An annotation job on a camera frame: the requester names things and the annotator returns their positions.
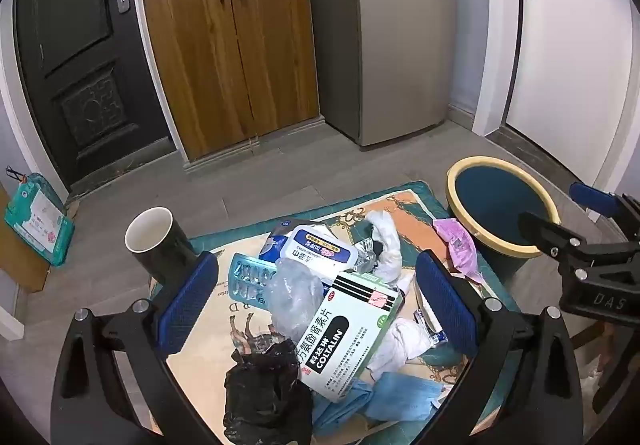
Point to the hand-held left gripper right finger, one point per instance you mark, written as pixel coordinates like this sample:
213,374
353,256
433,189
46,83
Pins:
440,300

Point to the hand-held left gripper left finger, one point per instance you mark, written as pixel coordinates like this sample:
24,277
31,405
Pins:
190,300

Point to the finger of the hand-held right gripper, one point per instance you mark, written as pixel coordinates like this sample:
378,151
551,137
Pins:
545,230
592,199

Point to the blue bin with yellow rim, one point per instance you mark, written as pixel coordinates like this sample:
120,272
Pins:
495,205

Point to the white tissue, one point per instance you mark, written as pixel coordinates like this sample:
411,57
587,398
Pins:
405,345

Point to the teal blister pack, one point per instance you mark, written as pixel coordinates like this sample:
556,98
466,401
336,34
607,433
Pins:
245,280

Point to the pink packet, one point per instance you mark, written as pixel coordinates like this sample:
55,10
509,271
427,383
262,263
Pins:
457,240

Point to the foil wrapper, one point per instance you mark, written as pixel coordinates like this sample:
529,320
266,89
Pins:
365,257

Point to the blue face mask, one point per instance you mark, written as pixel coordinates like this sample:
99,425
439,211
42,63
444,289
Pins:
405,392
340,410

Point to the clear plastic bag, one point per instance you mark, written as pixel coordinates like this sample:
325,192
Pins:
292,295

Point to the white green medicine box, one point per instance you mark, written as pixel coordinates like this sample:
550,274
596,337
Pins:
345,340

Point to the blue white plastic packet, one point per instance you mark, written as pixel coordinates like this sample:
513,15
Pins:
274,237

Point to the black plastic bag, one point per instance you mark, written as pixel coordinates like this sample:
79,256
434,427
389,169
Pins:
265,395

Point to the white blue wipes packet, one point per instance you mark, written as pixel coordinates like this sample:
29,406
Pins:
322,247

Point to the small blue white sachet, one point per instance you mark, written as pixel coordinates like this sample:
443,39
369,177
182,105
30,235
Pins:
437,336

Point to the dark wooden chair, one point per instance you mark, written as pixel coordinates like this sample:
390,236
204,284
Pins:
607,345

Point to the black mug, white inside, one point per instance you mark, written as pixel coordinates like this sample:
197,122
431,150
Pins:
150,230

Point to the white plastic bag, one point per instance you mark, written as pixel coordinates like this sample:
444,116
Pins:
600,385

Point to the printed teal orange mat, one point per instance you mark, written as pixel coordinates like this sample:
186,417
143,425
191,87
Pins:
407,220

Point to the white door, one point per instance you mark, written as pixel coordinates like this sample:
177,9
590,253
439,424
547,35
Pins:
565,75

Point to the cardboard box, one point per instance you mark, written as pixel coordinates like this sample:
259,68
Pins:
25,272

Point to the teal wipes pack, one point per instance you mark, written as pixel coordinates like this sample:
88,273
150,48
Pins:
37,220

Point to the grey refrigerator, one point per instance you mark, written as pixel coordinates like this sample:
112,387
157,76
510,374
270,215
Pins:
390,50

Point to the wooden cabinet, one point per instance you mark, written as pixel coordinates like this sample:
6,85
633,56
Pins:
225,50

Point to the dark entry door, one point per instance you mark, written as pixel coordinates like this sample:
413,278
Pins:
75,50

